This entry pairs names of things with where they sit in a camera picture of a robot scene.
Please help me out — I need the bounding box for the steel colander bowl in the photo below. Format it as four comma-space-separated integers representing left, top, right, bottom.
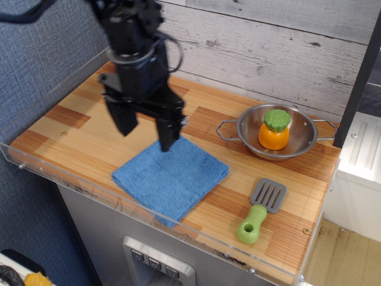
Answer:
216, 104, 338, 161

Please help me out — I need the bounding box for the silver dispenser button panel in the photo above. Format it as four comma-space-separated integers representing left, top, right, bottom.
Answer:
123, 236, 196, 285

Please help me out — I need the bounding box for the blue napkin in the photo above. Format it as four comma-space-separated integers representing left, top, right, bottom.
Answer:
112, 137, 229, 228

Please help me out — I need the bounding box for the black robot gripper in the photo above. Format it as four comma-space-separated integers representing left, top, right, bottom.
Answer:
99, 58, 185, 152

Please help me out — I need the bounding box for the orange toy carrot green top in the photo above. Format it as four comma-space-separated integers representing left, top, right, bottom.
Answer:
258, 109, 291, 151

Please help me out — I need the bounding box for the dark grey right post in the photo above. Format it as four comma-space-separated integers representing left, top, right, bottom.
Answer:
323, 1, 380, 148

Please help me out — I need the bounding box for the grey spatula green handle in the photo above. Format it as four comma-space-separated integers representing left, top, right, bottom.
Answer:
236, 178, 288, 244

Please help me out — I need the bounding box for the black braided cable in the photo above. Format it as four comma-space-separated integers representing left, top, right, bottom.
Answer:
0, 265, 24, 286

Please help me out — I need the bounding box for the clear acrylic table guard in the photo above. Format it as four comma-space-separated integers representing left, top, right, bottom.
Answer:
1, 41, 339, 285

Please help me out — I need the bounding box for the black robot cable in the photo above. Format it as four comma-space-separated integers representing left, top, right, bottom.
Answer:
0, 0, 57, 24

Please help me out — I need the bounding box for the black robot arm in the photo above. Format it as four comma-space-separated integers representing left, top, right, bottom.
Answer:
90, 1, 186, 152

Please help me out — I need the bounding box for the white side cabinet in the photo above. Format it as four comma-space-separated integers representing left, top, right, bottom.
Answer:
323, 112, 380, 241

